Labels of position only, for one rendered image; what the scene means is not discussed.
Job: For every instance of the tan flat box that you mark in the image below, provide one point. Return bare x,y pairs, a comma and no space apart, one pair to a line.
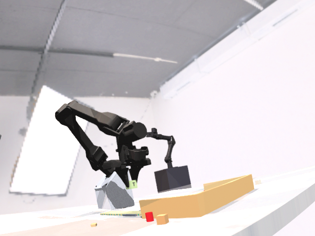
198,199

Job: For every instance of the pale green labelled cube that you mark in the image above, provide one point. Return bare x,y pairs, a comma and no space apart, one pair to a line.
132,184

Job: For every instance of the brown cube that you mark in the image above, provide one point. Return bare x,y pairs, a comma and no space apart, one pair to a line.
162,219

